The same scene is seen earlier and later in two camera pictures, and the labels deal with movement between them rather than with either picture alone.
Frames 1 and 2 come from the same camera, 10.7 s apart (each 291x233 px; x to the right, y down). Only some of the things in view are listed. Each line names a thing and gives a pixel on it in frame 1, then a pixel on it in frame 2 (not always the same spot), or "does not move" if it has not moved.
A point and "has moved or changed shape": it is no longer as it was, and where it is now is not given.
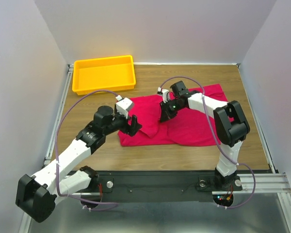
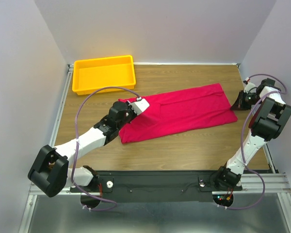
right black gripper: (166, 114) -> (239, 105)
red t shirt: (194, 127) has moved or changed shape
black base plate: (139, 186) does not move
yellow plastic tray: (113, 74) does not move
